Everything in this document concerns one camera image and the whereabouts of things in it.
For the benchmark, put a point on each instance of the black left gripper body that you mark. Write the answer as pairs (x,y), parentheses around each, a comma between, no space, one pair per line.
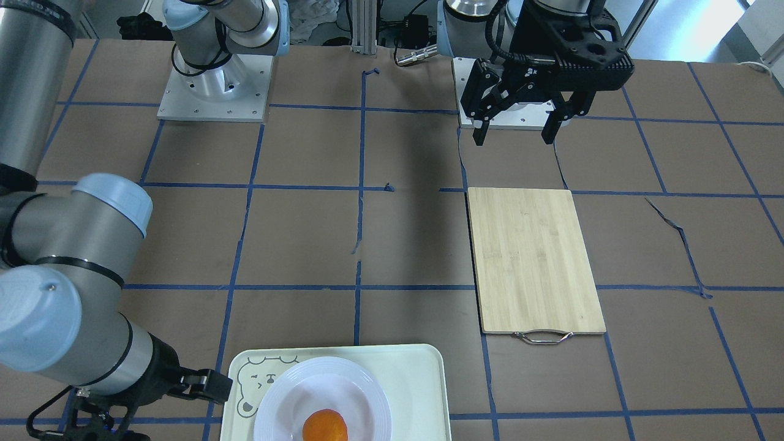
(531,32)

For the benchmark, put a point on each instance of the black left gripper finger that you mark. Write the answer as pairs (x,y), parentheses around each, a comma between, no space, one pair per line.
(554,121)
(480,130)

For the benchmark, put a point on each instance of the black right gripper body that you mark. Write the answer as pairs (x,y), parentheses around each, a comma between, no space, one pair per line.
(164,366)

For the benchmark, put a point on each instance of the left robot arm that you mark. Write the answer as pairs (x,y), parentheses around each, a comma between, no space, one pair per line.
(460,35)

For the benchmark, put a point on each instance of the orange mandarin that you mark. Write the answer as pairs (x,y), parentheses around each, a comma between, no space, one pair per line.
(325,424)

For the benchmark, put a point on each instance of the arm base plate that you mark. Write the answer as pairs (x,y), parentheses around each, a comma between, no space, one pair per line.
(526,116)
(235,92)

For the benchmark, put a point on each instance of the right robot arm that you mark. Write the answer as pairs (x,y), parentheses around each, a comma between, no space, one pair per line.
(65,259)

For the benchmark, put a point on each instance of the cream bear tray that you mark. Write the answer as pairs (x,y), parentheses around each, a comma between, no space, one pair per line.
(411,376)

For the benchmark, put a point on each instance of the white round plate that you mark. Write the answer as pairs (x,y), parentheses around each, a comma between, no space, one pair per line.
(324,383)

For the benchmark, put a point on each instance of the bamboo cutting board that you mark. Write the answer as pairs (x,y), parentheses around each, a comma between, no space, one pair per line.
(532,271)

